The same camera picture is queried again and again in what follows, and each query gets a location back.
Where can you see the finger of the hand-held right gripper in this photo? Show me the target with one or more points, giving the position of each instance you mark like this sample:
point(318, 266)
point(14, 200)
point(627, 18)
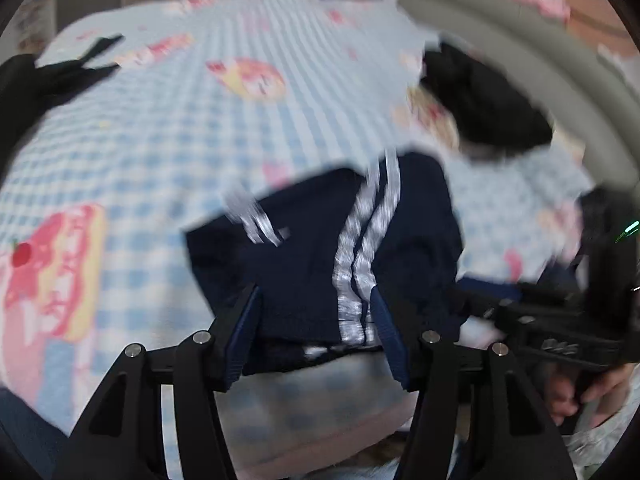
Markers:
point(487, 292)

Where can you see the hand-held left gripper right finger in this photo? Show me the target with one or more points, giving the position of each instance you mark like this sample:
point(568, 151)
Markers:
point(387, 340)

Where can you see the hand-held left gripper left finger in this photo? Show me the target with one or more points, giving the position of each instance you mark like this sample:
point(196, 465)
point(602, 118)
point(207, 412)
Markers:
point(244, 332)

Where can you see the navy white-striped pants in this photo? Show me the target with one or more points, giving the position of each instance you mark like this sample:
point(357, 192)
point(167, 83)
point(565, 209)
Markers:
point(300, 260)

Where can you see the person's right forearm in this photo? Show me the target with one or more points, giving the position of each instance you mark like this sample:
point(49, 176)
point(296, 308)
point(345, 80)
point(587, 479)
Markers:
point(595, 440)

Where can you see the person's right hand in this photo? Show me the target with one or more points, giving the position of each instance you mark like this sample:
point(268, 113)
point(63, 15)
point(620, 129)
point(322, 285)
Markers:
point(605, 392)

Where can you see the black garment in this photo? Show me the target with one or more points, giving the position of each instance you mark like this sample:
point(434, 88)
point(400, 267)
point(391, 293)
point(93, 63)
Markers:
point(480, 105)
point(55, 77)

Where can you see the blue checked printed bed sheet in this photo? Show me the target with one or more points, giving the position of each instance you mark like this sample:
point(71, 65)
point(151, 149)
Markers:
point(175, 125)

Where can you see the grey padded bed frame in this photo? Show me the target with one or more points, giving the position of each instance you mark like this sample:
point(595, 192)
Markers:
point(550, 65)

